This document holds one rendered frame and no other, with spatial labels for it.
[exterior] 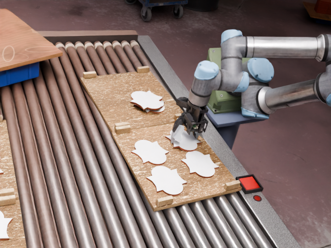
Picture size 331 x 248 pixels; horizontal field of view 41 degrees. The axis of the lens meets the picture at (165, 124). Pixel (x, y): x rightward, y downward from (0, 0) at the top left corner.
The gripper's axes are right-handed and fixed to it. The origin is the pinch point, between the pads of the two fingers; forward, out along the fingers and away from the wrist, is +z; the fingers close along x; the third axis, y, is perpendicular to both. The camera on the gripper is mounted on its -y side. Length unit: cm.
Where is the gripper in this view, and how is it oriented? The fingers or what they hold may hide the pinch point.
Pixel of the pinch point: (183, 138)
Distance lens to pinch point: 174.7
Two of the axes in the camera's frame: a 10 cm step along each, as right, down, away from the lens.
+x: 8.9, -1.2, 4.4
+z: -1.9, 7.7, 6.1
